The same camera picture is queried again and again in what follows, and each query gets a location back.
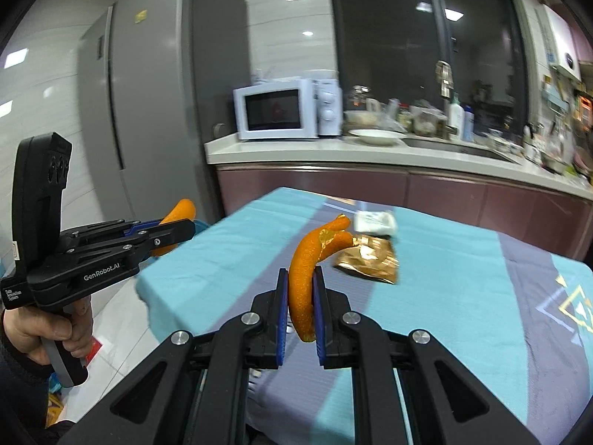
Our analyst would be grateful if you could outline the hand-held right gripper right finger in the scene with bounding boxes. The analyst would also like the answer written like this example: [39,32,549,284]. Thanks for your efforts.
[311,266,540,445]

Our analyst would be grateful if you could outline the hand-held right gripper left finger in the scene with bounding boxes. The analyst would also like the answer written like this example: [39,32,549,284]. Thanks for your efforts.
[58,268,291,445]

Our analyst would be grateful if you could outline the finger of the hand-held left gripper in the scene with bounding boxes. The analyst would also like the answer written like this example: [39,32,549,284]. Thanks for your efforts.
[121,219,197,261]
[69,219,161,243]

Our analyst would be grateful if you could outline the small orange peel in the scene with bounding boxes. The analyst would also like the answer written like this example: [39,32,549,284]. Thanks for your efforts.
[150,198,198,258]

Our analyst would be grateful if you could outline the curved orange peel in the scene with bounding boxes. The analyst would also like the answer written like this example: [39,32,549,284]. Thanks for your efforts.
[288,215,354,343]

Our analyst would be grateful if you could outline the person's left forearm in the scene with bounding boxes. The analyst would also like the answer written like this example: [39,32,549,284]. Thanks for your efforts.
[0,334,75,445]

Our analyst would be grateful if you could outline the person's left hand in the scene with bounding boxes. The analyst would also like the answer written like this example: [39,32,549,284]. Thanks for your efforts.
[2,297,94,366]

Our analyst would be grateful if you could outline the gold foil packet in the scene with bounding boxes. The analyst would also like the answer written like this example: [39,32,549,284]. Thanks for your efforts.
[331,234,400,286]

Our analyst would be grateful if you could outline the small white packet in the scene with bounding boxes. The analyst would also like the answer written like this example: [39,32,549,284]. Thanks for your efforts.
[354,210,399,237]

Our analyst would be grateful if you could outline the teal and grey tablecloth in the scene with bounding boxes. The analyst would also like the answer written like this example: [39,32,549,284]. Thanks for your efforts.
[136,187,593,441]

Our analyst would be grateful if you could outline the grey refrigerator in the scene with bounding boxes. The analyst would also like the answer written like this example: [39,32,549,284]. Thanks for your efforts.
[76,0,251,238]

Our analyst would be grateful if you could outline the white kitchen counter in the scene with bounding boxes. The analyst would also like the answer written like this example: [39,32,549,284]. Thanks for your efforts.
[204,129,593,191]

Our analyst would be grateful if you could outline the white microwave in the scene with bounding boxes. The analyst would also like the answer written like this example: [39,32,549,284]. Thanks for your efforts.
[232,78,344,142]

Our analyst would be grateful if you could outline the maroon kitchen cabinets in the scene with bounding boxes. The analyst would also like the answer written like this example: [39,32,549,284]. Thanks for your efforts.
[215,164,593,261]

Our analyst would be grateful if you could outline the white plate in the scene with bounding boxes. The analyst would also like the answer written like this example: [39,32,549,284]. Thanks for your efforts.
[348,128,407,146]

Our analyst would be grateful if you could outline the white pump bottle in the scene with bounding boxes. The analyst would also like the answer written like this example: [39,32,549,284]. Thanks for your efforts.
[447,93,465,140]

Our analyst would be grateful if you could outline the dark kitchen window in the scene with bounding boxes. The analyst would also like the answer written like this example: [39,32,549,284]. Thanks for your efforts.
[327,0,531,149]

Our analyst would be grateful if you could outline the dish rack with tableware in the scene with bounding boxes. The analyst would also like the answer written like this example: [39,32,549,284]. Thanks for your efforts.
[523,121,593,184]

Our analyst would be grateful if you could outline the white water heater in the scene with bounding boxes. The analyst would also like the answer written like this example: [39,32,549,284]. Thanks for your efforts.
[542,2,583,80]

